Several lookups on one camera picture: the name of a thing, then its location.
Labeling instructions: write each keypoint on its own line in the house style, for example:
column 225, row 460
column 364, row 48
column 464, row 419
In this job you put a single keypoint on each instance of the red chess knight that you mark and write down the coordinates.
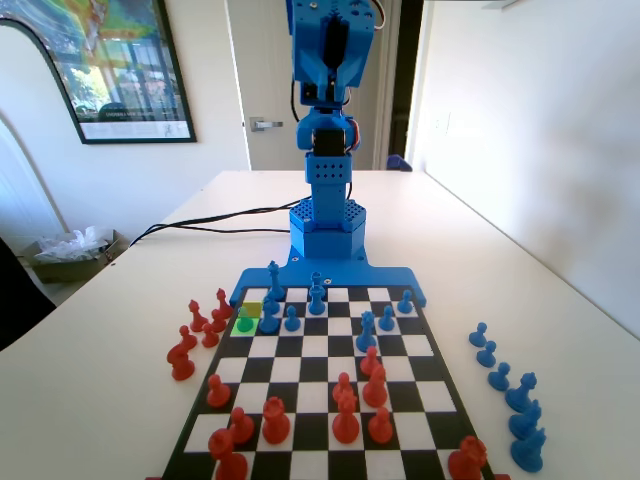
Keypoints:
column 181, row 365

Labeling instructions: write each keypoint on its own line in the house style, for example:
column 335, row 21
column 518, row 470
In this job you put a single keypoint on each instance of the red chess bishop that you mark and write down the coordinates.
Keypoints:
column 375, row 390
column 223, row 305
column 197, row 317

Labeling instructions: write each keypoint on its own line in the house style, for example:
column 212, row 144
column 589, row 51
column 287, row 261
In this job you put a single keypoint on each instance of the white arched panel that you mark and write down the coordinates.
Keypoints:
column 20, row 75

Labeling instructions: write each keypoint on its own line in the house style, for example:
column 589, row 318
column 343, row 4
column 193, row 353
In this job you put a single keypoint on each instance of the blue chess pawn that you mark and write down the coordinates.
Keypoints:
column 405, row 304
column 499, row 379
column 245, row 324
column 486, row 355
column 478, row 336
column 386, row 320
column 291, row 322

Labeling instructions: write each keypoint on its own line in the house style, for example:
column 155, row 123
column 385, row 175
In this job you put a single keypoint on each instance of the framed landscape poster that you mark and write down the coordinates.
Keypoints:
column 130, row 75

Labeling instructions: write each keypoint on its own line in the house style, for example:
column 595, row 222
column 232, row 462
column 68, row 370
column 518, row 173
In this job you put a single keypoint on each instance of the blue chess queen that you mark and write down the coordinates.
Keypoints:
column 366, row 337

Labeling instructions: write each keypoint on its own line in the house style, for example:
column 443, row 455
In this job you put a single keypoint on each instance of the red chess pawn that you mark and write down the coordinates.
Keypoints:
column 218, row 322
column 218, row 394
column 370, row 361
column 242, row 429
column 381, row 429
column 187, row 336
column 342, row 382
column 210, row 338

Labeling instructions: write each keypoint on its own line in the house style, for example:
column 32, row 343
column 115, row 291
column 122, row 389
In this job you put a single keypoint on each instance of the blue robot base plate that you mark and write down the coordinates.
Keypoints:
column 390, row 277

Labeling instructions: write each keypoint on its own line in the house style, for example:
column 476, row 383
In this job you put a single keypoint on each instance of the black and white chess board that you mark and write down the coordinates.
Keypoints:
column 320, row 346

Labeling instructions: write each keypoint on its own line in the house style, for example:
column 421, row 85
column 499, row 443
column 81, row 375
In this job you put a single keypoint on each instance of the white door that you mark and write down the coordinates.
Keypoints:
column 260, row 60

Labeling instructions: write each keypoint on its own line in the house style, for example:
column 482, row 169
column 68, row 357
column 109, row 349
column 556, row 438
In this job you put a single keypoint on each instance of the red chess queen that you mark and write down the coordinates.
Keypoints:
column 346, row 425

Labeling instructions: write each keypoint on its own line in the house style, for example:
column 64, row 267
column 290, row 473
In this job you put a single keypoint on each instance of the cardboard box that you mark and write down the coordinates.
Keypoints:
column 65, row 270

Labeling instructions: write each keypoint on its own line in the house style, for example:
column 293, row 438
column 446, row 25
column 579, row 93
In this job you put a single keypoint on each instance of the blue chess knight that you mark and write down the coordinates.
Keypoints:
column 524, row 422
column 528, row 452

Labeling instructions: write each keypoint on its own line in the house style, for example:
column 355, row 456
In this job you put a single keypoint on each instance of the clear crumpled plastic bag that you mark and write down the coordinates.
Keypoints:
column 70, row 245

